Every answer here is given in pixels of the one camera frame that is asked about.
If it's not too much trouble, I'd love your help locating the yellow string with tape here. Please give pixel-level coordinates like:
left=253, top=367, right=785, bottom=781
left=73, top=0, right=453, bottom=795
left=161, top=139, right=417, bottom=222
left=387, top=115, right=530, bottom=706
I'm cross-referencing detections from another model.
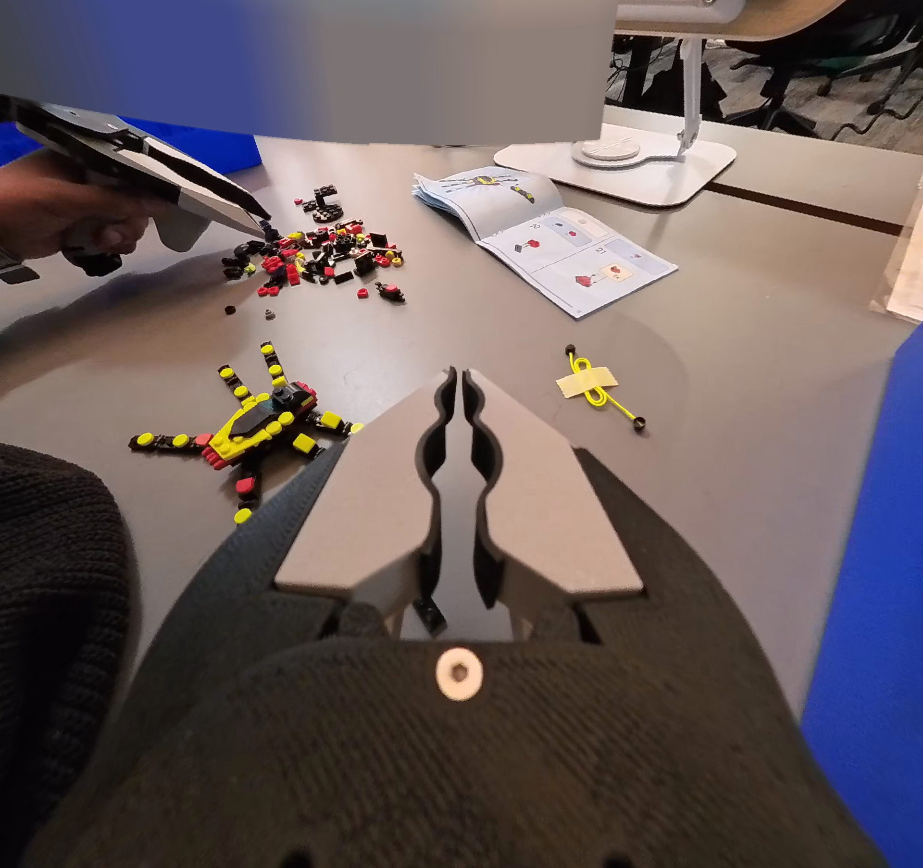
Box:
left=555, top=343, right=648, bottom=434

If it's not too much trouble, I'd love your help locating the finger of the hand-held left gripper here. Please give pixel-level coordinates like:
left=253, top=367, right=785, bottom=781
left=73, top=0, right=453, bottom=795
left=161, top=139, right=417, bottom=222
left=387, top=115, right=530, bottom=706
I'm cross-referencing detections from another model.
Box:
left=88, top=150, right=268, bottom=240
left=140, top=134, right=274, bottom=226

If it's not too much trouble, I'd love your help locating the blue labelled storage bin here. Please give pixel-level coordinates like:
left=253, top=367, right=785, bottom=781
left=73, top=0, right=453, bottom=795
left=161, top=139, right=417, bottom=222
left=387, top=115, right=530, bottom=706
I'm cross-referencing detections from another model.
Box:
left=115, top=117, right=262, bottom=170

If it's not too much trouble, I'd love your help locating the pile of lego pieces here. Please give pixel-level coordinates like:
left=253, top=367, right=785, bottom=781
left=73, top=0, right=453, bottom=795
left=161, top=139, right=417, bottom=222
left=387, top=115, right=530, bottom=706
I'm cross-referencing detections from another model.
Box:
left=220, top=218, right=406, bottom=321

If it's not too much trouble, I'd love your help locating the lego instruction booklet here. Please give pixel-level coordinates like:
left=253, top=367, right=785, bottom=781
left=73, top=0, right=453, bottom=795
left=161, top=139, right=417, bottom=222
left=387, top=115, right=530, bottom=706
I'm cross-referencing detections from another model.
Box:
left=412, top=169, right=680, bottom=321

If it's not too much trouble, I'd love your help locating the person's left hand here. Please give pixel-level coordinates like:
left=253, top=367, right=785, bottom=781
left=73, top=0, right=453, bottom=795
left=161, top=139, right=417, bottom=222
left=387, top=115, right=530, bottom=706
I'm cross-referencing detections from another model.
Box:
left=0, top=160, right=156, bottom=263

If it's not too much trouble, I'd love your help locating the clear plastic bag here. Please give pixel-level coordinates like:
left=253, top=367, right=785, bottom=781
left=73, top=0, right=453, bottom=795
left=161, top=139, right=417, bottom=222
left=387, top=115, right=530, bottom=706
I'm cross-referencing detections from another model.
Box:
left=869, top=179, right=923, bottom=324

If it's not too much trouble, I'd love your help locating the black yellow lego spider model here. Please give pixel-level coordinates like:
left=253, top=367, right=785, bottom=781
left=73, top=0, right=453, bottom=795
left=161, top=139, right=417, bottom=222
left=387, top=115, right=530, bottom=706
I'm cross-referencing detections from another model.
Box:
left=128, top=340, right=365, bottom=526

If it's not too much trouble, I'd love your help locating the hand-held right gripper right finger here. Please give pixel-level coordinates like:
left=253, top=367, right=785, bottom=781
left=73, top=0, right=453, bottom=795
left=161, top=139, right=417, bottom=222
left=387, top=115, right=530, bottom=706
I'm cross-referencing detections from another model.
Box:
left=461, top=368, right=645, bottom=642

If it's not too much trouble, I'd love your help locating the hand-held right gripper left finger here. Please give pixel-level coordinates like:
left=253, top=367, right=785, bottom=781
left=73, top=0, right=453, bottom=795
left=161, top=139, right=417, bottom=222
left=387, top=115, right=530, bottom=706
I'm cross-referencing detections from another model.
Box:
left=273, top=365, right=460, bottom=640

